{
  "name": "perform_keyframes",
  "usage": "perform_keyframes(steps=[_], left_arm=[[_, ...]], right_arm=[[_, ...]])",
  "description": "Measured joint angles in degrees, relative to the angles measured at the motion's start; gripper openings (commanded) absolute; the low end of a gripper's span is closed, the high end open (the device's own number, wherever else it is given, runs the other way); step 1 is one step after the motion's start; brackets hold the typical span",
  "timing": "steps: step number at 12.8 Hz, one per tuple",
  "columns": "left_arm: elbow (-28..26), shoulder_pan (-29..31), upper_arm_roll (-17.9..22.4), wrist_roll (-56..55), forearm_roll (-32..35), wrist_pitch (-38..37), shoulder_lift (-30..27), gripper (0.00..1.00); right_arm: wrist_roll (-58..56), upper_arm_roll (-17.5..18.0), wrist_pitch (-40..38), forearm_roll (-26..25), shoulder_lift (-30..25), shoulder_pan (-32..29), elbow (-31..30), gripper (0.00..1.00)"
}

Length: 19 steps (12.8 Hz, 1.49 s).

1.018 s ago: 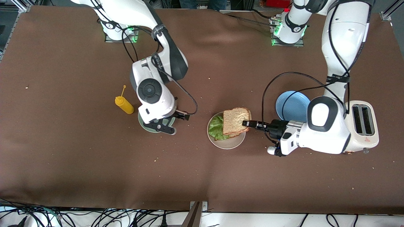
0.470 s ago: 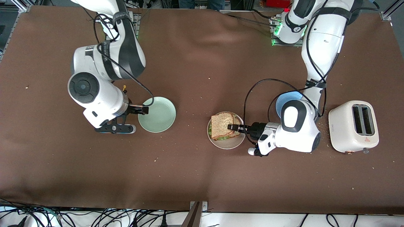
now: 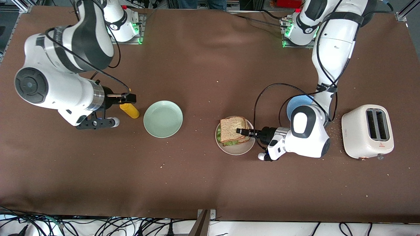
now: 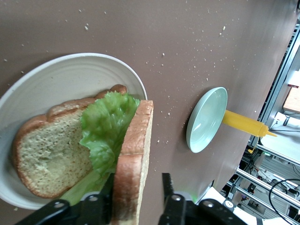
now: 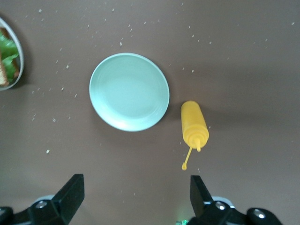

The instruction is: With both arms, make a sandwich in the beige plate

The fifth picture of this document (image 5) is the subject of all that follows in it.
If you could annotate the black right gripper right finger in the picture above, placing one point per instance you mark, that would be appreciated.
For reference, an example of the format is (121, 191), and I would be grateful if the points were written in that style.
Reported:
(211, 213)

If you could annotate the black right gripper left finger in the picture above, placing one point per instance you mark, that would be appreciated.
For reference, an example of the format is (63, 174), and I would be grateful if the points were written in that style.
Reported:
(58, 211)

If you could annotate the yellow squeeze bottle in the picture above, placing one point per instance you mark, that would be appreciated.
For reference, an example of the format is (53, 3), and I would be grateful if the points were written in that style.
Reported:
(193, 122)

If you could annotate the brown bread slice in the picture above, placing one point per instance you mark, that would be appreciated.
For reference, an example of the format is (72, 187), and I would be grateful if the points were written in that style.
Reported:
(2, 77)

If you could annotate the green lettuce leaf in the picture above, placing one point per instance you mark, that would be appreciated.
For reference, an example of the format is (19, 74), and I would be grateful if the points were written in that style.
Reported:
(9, 51)

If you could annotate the mint green plate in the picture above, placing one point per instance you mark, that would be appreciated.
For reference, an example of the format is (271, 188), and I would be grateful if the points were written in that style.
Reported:
(129, 93)

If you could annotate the beige plate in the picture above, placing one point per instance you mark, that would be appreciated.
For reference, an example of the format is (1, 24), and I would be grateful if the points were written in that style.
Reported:
(21, 61)

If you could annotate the brown tablecloth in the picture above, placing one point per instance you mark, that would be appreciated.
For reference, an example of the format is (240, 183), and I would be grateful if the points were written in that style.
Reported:
(234, 70)

